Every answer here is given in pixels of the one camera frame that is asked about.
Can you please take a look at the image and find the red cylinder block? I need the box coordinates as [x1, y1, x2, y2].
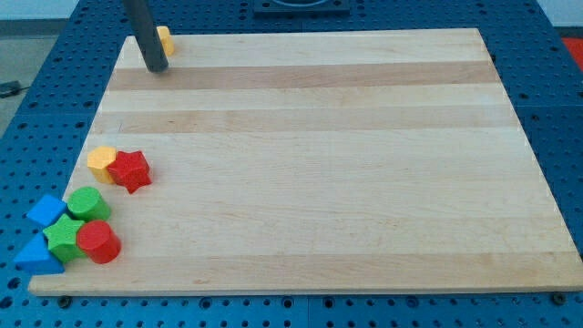
[77, 220, 122, 264]

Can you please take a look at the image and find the red star block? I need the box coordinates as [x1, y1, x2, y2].
[107, 150, 152, 194]

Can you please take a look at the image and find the green star block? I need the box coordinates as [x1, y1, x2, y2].
[43, 214, 87, 263]

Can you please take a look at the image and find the yellow hexagon block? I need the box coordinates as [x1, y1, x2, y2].
[87, 146, 118, 184]

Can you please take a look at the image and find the blue triangle block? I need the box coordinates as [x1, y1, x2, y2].
[14, 233, 65, 275]

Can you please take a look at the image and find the light wooden board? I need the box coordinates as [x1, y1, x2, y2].
[29, 28, 582, 296]

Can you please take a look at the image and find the blue cube block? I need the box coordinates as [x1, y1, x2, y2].
[26, 194, 67, 228]

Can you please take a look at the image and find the green cylinder block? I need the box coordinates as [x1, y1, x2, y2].
[67, 187, 111, 222]

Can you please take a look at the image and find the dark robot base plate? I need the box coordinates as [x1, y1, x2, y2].
[252, 0, 351, 16]

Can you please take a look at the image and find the black device on floor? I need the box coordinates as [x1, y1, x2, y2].
[0, 80, 22, 98]

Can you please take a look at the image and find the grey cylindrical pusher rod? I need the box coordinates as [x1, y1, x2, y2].
[122, 0, 169, 74]

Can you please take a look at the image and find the yellow block behind rod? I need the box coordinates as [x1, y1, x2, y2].
[157, 26, 175, 56]

